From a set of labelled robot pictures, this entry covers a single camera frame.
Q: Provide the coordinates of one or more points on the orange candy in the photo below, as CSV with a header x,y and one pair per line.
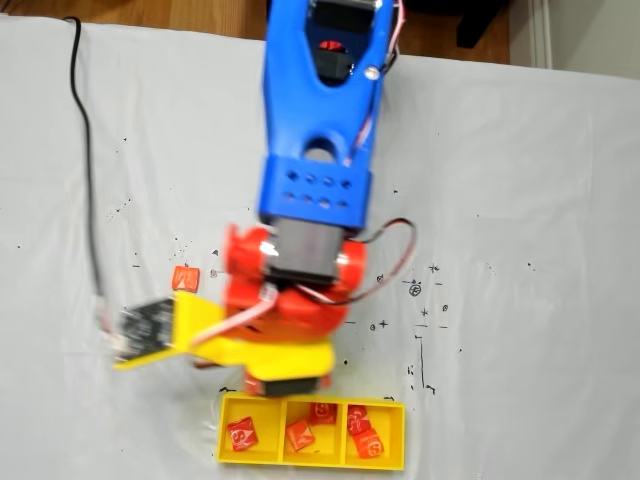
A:
x,y
186,278
368,444
300,435

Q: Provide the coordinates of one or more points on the white baseboard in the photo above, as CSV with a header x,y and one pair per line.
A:
x,y
542,30

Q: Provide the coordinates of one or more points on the yellow three-compartment box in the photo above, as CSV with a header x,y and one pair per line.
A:
x,y
280,462

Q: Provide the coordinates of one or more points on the white plastic table cover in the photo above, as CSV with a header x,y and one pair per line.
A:
x,y
500,200

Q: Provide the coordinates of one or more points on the red candy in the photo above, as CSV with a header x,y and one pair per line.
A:
x,y
357,416

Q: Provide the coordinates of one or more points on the red candy circle logo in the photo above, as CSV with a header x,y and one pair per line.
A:
x,y
323,412

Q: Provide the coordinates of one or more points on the red candy drop logo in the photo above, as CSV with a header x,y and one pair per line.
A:
x,y
242,432

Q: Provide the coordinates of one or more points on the camera board on yellow mount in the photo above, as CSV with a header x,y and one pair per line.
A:
x,y
145,325

